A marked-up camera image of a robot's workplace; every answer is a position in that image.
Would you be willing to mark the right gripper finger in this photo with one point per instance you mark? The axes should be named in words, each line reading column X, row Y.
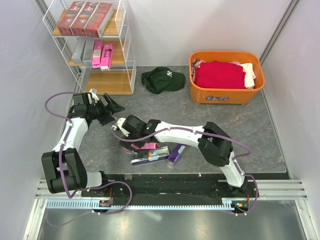
column 130, row 146
column 146, row 145

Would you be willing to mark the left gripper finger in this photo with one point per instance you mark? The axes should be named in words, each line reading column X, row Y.
column 105, row 119
column 112, row 106

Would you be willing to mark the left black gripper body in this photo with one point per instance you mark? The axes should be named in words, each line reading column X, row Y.
column 98, row 110

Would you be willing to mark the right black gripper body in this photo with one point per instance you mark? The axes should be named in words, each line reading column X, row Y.
column 129, row 135

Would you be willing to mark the pink toothpaste box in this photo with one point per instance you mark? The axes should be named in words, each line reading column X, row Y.
column 146, row 146
column 97, row 53
column 106, row 57

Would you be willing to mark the red white toothpaste box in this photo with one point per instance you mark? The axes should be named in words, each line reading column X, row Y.
column 99, row 20

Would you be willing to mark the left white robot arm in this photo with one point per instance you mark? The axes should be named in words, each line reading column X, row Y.
column 63, row 168

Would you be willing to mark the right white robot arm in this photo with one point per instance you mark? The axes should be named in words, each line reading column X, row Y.
column 214, row 144

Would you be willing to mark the silver R&O toothpaste box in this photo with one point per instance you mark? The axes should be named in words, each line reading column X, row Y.
column 150, row 155

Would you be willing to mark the purple toothpaste box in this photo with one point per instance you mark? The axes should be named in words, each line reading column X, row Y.
column 174, row 156

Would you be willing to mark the dark green baseball cap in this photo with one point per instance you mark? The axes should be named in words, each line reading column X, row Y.
column 163, row 79

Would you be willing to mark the patterned cloth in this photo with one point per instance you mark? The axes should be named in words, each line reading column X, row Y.
column 195, row 65

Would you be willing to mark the red folded cloth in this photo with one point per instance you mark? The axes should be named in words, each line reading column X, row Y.
column 220, row 75

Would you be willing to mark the orange plastic basket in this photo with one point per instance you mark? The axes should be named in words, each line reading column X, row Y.
column 226, row 96

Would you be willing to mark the white pink cloth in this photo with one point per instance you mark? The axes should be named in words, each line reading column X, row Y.
column 249, row 78

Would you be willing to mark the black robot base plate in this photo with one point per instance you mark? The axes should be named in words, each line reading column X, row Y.
column 212, row 185

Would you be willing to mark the white wire wooden shelf rack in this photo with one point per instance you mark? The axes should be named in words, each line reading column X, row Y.
column 94, row 39

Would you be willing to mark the grey cable duct rail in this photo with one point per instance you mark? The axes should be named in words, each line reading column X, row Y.
column 96, row 204

